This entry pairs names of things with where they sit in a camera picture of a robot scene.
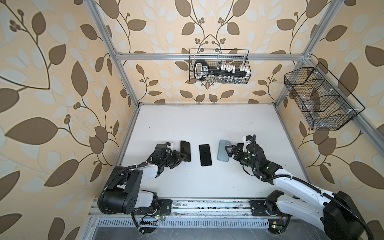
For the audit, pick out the black phone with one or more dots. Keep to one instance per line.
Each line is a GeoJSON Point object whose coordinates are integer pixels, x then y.
{"type": "Point", "coordinates": [205, 155]}

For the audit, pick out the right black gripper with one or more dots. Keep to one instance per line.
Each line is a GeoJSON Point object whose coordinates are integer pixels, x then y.
{"type": "Point", "coordinates": [238, 150]}

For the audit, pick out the black smartphone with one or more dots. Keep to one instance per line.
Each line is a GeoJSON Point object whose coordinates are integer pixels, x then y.
{"type": "Point", "coordinates": [186, 150]}

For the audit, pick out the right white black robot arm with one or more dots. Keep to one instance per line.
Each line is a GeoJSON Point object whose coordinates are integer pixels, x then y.
{"type": "Point", "coordinates": [334, 213]}

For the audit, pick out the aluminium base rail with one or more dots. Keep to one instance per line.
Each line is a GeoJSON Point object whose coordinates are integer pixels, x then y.
{"type": "Point", "coordinates": [211, 213]}

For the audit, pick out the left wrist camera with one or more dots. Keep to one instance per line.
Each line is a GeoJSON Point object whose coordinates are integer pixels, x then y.
{"type": "Point", "coordinates": [169, 145]}

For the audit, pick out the wire basket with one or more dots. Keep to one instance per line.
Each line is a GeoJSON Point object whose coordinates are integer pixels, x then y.
{"type": "Point", "coordinates": [238, 57]}
{"type": "Point", "coordinates": [326, 103]}

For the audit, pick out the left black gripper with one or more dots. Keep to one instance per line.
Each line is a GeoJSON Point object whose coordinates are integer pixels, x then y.
{"type": "Point", "coordinates": [176, 154]}

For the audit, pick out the back wire basket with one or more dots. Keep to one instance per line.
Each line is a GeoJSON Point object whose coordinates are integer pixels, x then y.
{"type": "Point", "coordinates": [238, 57]}

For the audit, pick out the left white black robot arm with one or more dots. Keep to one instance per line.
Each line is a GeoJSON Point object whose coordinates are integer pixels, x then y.
{"type": "Point", "coordinates": [122, 193]}

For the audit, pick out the right wire basket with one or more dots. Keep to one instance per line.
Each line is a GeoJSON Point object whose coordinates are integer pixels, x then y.
{"type": "Point", "coordinates": [326, 103]}

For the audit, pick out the light blue phone case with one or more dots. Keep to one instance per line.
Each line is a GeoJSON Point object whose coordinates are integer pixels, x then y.
{"type": "Point", "coordinates": [222, 154]}

